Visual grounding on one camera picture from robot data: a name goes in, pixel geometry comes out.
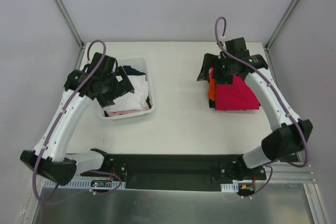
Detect white cable duct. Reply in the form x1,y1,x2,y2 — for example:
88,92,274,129
58,179,126,190
220,182,239,193

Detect pink t shirt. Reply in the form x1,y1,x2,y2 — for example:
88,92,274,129
103,110,151,117

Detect white plastic laundry basket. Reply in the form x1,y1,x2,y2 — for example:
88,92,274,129
97,56,155,120

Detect aluminium frame post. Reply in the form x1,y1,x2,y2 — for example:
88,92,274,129
264,0,300,51
54,0,84,48

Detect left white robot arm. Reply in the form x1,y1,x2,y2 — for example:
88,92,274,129
20,52,135,186

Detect magenta t shirt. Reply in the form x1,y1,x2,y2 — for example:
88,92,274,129
215,76,260,111

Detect white t shirt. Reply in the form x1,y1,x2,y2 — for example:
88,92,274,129
103,76,150,112

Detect right aluminium frame post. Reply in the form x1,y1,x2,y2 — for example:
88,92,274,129
264,0,300,51

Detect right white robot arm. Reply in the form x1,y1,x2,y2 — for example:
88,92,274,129
197,38,313,180

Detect navy t shirt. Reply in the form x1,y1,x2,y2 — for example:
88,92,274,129
122,65,146,76

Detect right white cable duct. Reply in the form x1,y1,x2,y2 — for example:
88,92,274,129
220,182,239,193

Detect black t shirt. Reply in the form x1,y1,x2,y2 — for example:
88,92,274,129
208,99,216,109

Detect left aluminium frame post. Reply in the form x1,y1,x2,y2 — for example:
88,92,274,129
54,0,84,48

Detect left white cable duct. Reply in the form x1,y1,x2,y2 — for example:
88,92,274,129
58,179,126,190

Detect aluminium rail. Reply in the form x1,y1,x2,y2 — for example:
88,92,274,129
266,162,317,184

